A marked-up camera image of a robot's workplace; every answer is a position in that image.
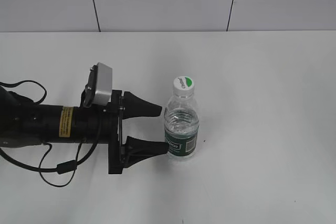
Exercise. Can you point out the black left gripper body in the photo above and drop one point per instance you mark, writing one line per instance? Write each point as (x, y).
(112, 119)

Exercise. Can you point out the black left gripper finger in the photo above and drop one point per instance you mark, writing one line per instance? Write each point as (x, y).
(135, 107)
(136, 150)

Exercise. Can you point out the clear plastic water bottle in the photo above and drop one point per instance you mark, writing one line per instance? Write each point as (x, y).
(181, 125)

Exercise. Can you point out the white green bottle cap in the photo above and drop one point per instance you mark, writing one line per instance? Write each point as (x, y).
(183, 86)

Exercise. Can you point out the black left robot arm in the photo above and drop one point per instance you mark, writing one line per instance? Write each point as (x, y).
(27, 123)

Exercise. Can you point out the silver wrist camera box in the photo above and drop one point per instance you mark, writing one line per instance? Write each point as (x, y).
(98, 89)

